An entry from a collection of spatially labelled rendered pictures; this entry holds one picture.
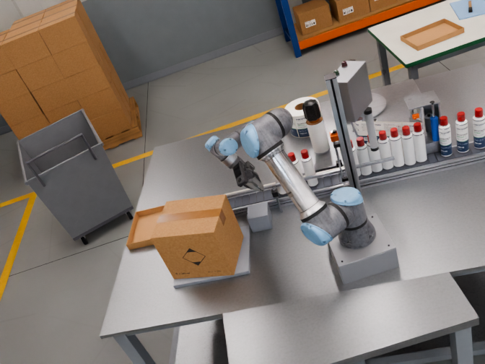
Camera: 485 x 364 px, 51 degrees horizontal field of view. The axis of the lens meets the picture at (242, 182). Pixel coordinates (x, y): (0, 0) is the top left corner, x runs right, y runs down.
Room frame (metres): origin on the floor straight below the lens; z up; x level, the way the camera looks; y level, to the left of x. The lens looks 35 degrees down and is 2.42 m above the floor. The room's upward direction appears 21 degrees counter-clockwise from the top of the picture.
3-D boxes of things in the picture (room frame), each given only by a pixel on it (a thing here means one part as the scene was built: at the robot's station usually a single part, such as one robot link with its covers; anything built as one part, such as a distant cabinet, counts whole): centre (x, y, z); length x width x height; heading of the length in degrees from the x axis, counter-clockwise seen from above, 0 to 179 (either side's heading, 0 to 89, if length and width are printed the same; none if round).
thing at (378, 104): (2.46, -0.78, 0.89); 0.31 x 0.31 x 0.01
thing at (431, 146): (1.91, -0.90, 1.01); 0.14 x 0.13 x 0.26; 76
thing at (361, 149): (1.89, -0.58, 0.98); 0.05 x 0.05 x 0.20
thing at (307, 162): (1.96, -0.32, 0.98); 0.05 x 0.05 x 0.20
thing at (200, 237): (1.77, 0.27, 0.99); 0.30 x 0.24 x 0.27; 66
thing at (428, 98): (1.91, -0.90, 1.14); 0.14 x 0.11 x 0.01; 76
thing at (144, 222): (2.16, 0.50, 0.85); 0.30 x 0.26 x 0.04; 76
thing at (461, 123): (1.79, -1.01, 0.98); 0.05 x 0.05 x 0.20
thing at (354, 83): (1.81, -0.55, 1.38); 0.17 x 0.10 x 0.19; 131
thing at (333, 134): (1.87, -0.46, 1.05); 0.10 x 0.04 x 0.33; 166
